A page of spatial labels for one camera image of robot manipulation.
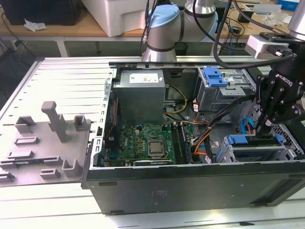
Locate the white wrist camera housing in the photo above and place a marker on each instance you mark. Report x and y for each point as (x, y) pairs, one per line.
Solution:
(257, 46)

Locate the metal optical drive cage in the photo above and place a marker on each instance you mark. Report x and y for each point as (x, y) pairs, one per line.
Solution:
(209, 100)

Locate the black computer box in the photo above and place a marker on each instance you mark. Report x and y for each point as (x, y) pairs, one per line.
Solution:
(35, 12)

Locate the wooden desk white frame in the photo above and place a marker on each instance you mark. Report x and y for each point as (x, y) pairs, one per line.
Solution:
(262, 26)
(71, 29)

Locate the black Nvidia graphics card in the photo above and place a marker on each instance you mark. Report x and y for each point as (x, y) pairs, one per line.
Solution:
(152, 162)

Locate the grey parts rack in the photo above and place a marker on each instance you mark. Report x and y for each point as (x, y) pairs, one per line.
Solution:
(43, 148)

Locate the black open PC case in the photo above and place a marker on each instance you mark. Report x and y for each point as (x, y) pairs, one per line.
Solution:
(166, 190)

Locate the green Dell motherboard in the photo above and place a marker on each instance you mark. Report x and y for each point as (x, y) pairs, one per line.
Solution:
(133, 143)

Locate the black case fan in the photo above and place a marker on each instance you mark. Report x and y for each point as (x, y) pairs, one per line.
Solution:
(112, 133)

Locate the crumpled white paper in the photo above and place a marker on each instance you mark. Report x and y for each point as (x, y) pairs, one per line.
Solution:
(35, 25)

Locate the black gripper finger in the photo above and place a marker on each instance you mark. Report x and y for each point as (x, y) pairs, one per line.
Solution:
(286, 112)
(263, 95)

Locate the metal disk bay cage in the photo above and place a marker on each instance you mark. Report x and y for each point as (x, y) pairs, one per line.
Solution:
(258, 148)

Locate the grey flat box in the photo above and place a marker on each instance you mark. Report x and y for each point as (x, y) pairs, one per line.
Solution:
(269, 9)

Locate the grey Dell power supply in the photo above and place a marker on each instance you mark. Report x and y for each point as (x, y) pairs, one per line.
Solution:
(138, 105)

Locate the black mesh waste bin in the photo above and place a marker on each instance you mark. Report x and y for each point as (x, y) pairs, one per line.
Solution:
(182, 48)

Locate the dark blue RAM stick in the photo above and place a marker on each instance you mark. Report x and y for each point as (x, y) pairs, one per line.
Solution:
(26, 162)
(186, 145)

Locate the silver CPU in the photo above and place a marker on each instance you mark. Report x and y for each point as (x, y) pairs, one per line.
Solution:
(155, 148)

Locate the clear plastic bag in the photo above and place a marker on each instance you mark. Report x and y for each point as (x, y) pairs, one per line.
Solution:
(276, 17)

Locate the hard disk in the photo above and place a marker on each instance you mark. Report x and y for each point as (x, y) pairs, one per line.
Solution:
(238, 140)

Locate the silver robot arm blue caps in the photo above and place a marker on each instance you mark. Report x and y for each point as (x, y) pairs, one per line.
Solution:
(162, 35)

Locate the blue plastic drive latch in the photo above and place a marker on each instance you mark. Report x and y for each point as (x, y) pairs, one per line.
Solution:
(214, 77)

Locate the white plastic printer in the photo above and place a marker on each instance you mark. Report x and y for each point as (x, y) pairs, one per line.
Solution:
(119, 16)

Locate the CPU socket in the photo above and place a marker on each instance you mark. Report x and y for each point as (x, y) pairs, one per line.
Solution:
(156, 155)

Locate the blue cardboard box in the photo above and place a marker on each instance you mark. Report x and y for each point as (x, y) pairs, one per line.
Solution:
(289, 4)

